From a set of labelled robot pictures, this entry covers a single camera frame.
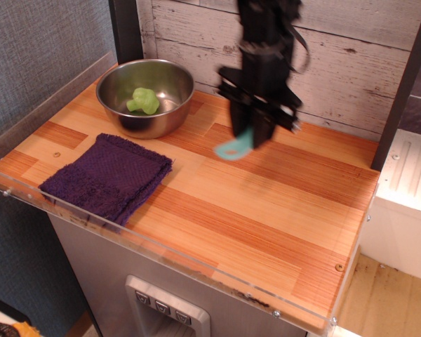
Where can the yellow object bottom left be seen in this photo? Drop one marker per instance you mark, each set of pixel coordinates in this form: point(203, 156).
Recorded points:
point(26, 330)

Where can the purple folded towel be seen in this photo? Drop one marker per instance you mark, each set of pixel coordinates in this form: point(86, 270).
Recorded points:
point(112, 179)

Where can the grey toy fridge cabinet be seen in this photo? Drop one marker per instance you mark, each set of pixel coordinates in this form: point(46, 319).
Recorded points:
point(133, 295)

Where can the dark vertical frame post right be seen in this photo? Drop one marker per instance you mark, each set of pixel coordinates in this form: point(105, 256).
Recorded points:
point(405, 87)

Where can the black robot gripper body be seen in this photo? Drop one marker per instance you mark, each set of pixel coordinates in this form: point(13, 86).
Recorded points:
point(261, 82)

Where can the green toy broccoli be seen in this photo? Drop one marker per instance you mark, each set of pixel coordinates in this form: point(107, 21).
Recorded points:
point(143, 99)

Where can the stainless steel bowl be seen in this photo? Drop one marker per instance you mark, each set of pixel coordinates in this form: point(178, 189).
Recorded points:
point(174, 88)

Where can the dark vertical frame post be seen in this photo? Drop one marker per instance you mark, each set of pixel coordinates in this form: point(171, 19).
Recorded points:
point(126, 30)
point(405, 87)

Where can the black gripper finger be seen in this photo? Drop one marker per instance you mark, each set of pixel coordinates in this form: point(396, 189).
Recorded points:
point(240, 115)
point(263, 128)

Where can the white toy sink unit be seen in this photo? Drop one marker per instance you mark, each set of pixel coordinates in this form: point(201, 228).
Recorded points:
point(391, 233)

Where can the teal dish brush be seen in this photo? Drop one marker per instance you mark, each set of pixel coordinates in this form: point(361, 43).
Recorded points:
point(237, 148)

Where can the dark vertical frame post left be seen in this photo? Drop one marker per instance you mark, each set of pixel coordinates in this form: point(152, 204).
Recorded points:
point(126, 30)

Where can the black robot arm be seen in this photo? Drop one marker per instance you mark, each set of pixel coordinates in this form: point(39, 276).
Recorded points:
point(267, 28)

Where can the clear acrylic edge guard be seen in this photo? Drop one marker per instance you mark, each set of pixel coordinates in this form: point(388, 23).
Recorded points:
point(280, 243)

